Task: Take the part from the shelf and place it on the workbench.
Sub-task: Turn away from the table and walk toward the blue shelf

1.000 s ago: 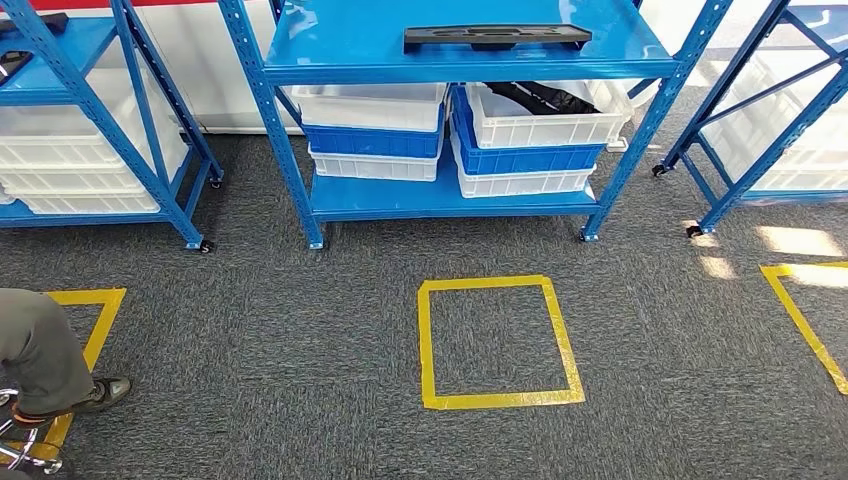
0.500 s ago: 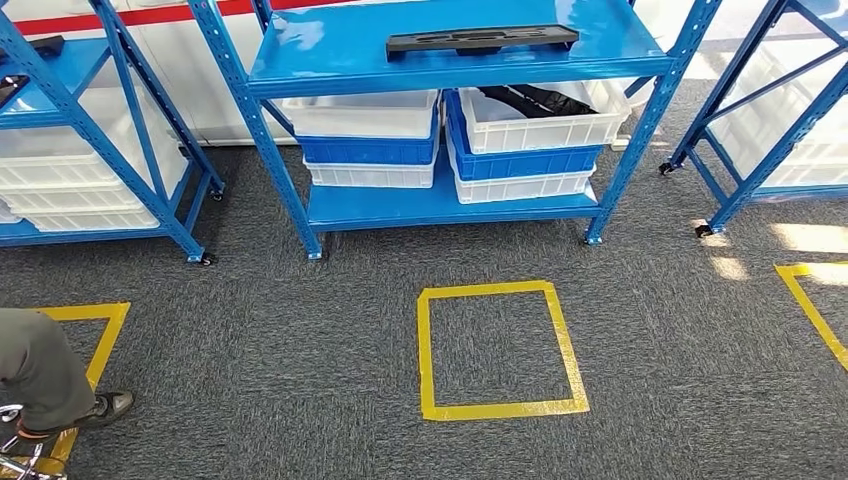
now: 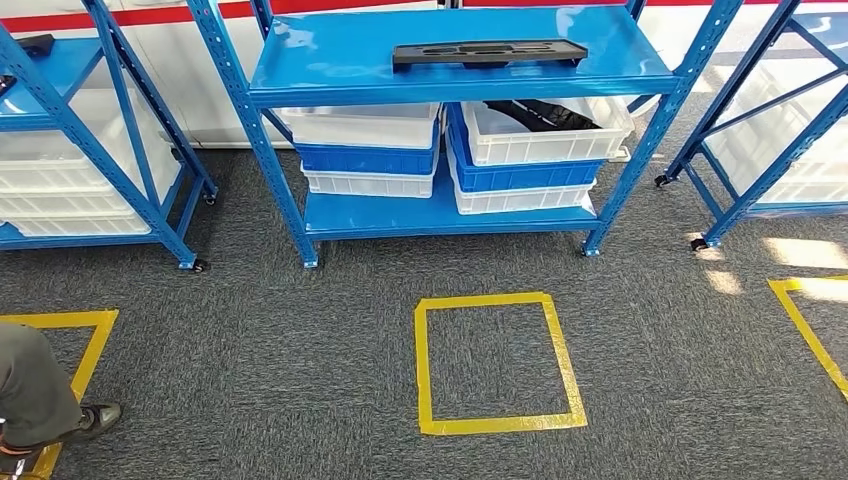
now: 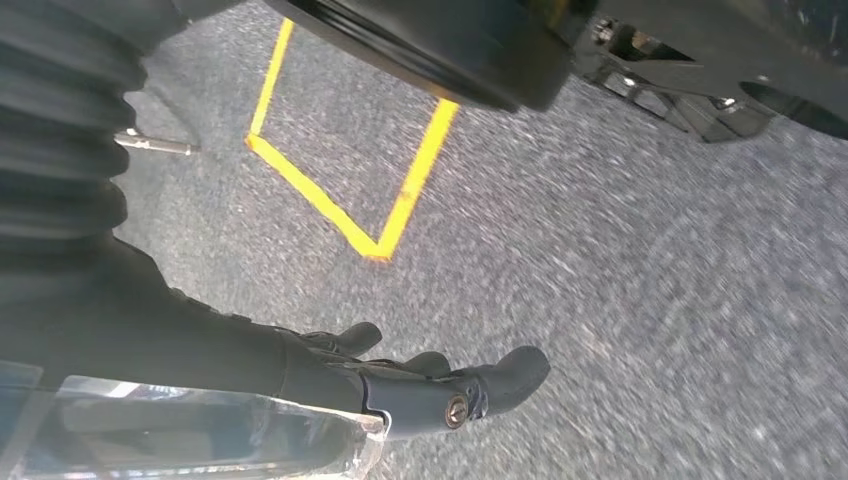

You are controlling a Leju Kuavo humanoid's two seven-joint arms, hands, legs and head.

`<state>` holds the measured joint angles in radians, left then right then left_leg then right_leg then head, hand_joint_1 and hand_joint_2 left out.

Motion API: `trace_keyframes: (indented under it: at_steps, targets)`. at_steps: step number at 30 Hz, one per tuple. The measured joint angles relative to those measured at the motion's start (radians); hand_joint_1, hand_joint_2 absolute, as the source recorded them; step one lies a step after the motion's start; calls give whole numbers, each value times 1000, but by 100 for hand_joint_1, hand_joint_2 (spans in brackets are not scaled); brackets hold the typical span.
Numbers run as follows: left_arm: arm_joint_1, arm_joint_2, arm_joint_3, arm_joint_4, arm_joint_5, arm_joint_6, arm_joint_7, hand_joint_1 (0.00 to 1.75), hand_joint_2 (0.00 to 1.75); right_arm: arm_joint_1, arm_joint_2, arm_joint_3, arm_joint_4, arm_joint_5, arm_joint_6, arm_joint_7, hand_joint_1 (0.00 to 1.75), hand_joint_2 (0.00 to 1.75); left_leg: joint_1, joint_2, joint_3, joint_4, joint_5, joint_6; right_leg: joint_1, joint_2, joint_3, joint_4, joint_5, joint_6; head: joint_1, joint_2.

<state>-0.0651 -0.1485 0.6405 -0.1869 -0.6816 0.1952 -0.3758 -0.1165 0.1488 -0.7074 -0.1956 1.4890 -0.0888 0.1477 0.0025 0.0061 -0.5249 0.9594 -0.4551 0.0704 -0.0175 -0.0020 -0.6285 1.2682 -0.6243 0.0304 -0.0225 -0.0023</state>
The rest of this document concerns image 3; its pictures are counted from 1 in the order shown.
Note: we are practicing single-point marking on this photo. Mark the seated person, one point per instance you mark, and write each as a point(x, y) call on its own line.
point(33, 384)

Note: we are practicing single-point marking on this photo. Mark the black smartphone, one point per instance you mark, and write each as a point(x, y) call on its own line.
point(5, 83)

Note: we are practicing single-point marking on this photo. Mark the chrome stanchion post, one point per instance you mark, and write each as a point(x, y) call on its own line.
point(449, 3)

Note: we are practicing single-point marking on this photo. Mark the black curved part in crate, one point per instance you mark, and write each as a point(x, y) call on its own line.
point(543, 114)

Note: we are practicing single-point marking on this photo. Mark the long black plastic part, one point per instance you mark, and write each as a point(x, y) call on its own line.
point(490, 53)

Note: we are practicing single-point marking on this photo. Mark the blue plastic crate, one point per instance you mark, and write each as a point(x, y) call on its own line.
point(364, 160)
point(523, 177)

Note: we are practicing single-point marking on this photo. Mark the blue metal shelf rack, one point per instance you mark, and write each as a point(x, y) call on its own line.
point(397, 60)
point(795, 208)
point(53, 73)

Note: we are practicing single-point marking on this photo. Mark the red barrier belt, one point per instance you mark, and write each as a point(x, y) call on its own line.
point(152, 14)
point(662, 2)

